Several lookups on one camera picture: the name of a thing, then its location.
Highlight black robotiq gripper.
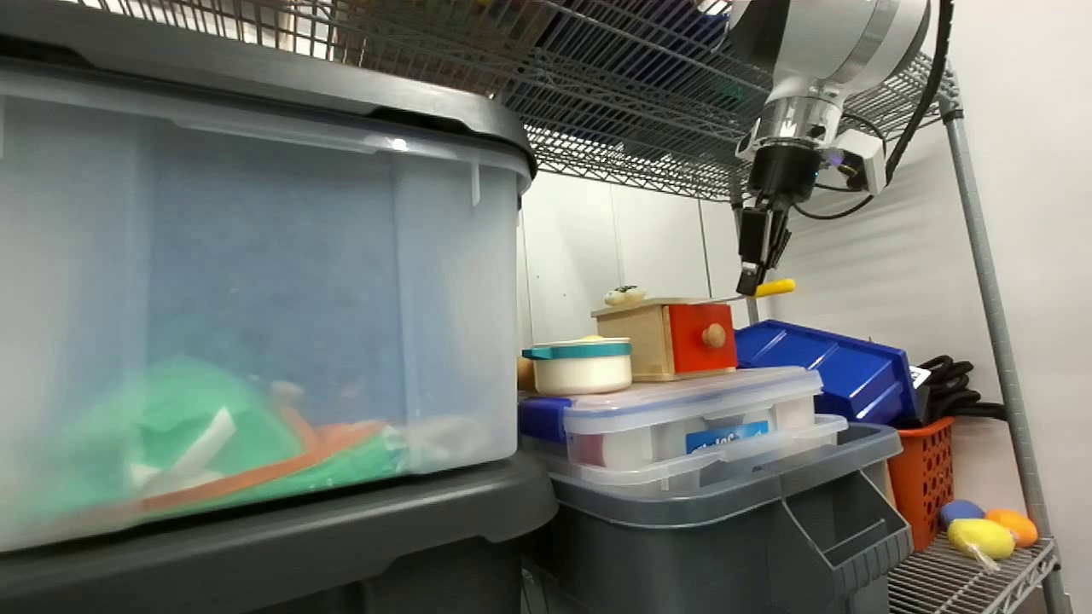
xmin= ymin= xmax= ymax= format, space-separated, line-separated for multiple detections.
xmin=734 ymin=141 xmax=826 ymax=299

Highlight yellow toy food piece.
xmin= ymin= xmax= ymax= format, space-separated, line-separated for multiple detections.
xmin=750 ymin=275 xmax=801 ymax=304

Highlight red drawer with wooden knob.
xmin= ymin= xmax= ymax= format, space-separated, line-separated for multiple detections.
xmin=667 ymin=296 xmax=739 ymax=380

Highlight blue plastic bin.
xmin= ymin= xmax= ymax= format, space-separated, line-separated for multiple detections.
xmin=734 ymin=316 xmax=932 ymax=430

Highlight red wooden box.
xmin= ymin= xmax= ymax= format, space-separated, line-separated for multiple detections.
xmin=592 ymin=293 xmax=683 ymax=385

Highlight clear flat container blue rim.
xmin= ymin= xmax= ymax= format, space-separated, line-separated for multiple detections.
xmin=519 ymin=364 xmax=826 ymax=472

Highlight clear flat storage container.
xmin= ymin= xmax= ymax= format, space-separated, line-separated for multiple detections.
xmin=543 ymin=411 xmax=854 ymax=495

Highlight orange perforated basket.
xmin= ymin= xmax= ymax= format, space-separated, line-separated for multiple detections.
xmin=885 ymin=418 xmax=961 ymax=555

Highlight large grey tote bin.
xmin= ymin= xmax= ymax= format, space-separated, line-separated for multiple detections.
xmin=532 ymin=420 xmax=913 ymax=614

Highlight blue soft toy ball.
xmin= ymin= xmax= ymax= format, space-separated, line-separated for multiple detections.
xmin=938 ymin=495 xmax=991 ymax=528

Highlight yellow soft toy ball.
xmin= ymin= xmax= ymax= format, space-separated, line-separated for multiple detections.
xmin=945 ymin=514 xmax=1022 ymax=563

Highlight orange soft toy ball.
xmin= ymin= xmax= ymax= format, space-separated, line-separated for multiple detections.
xmin=987 ymin=504 xmax=1041 ymax=551

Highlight clear tote with dark lid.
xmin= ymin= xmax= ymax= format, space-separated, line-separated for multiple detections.
xmin=0 ymin=4 xmax=539 ymax=559

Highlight dark grey tote bin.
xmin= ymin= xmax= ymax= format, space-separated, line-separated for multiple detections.
xmin=0 ymin=447 xmax=560 ymax=614

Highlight green fabric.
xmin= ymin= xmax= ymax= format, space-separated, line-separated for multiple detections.
xmin=21 ymin=354 xmax=402 ymax=527

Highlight metal wire shelf rack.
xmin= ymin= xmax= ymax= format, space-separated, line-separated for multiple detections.
xmin=65 ymin=0 xmax=1080 ymax=614

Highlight black coiled cables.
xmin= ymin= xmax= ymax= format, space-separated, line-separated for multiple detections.
xmin=913 ymin=353 xmax=1010 ymax=423

